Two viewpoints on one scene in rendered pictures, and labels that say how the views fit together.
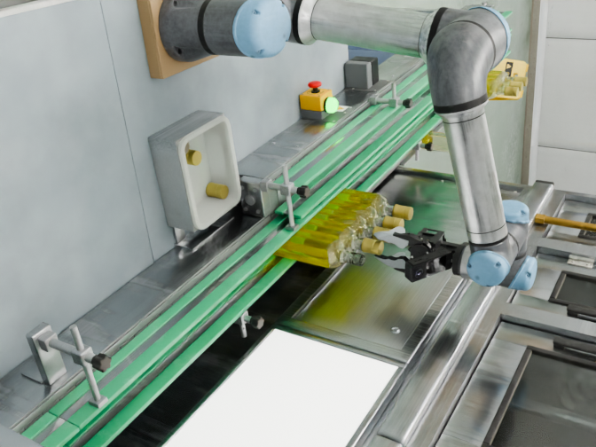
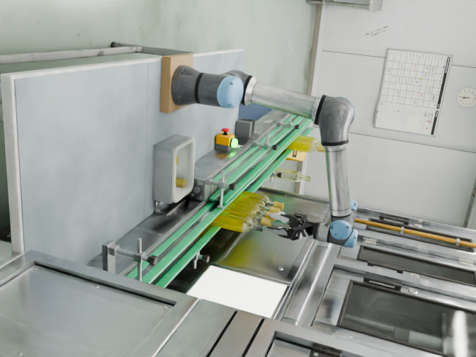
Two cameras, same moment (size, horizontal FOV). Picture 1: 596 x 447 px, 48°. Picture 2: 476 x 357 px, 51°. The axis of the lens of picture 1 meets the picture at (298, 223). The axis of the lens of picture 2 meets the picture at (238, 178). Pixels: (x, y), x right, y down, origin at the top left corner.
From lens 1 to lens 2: 61 cm
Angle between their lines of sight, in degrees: 16
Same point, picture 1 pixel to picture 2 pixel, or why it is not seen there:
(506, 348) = (339, 280)
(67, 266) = (110, 212)
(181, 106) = (168, 130)
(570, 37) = not seen: hidden behind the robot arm
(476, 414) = (331, 310)
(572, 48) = not seen: hidden behind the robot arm
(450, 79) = (333, 129)
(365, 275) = (256, 241)
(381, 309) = (270, 258)
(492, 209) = (346, 197)
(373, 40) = (286, 106)
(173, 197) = (161, 181)
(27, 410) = not seen: hidden behind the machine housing
